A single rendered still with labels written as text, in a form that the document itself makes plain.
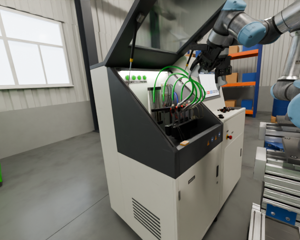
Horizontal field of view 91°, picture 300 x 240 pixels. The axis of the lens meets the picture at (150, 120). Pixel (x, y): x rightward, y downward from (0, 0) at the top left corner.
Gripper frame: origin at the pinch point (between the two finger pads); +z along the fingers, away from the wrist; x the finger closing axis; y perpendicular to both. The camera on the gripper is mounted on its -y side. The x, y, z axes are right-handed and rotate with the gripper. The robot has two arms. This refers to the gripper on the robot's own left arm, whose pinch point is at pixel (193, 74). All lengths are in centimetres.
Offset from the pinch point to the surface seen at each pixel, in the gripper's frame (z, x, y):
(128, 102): 25.2, -30.4, -16.0
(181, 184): 38, -28, 42
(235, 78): 237, 479, -97
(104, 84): 35, -33, -47
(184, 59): 25, 43, -38
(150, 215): 75, -46, 47
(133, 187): 76, -46, 25
